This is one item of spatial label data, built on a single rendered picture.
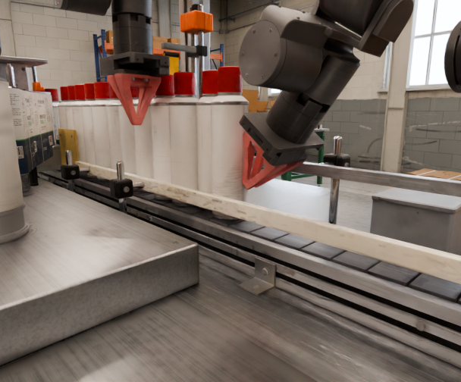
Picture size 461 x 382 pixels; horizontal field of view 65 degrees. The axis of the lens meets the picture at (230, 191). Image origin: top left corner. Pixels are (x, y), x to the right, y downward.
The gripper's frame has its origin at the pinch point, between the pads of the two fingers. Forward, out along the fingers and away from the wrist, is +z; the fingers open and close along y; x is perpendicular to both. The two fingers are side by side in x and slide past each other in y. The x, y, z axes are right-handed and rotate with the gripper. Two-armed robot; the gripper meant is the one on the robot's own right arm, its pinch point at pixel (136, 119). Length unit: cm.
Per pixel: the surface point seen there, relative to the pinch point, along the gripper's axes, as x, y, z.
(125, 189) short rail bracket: -2.0, -0.7, 10.9
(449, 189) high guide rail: 10.4, 41.4, 5.6
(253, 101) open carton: 151, -117, -8
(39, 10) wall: 219, -743, -182
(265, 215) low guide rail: 2.4, 25.0, 10.4
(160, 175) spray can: 3.6, 0.8, 9.1
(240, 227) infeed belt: 3.5, 19.9, 13.3
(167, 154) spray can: 4.4, 1.8, 5.5
